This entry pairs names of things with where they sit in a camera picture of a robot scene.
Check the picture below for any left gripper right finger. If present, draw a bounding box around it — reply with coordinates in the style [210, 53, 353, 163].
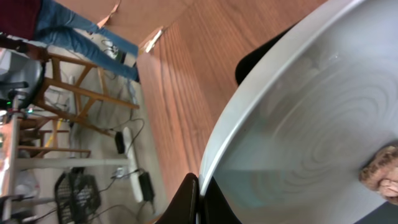
[198, 177, 241, 224]

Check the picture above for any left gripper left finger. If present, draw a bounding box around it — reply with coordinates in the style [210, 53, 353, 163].
[156, 173, 199, 224]

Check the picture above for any grey round plate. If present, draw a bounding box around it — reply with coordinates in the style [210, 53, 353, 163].
[199, 0, 397, 223]

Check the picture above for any brown food scrap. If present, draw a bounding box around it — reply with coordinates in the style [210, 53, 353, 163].
[359, 145, 397, 205]

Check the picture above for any black power adapter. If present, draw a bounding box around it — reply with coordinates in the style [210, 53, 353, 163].
[139, 171, 155, 203]

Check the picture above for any white power strip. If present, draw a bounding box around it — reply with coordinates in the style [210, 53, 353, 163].
[122, 127, 144, 203]

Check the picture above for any black plastic tray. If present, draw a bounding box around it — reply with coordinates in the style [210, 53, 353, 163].
[234, 24, 295, 86]

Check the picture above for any wooden stool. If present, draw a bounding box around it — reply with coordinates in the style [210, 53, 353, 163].
[11, 54, 139, 154]

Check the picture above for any person in blue jeans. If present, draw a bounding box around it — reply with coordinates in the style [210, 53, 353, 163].
[1, 0, 140, 82]

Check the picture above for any black wire basket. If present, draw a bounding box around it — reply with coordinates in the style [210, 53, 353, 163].
[54, 167, 101, 224]

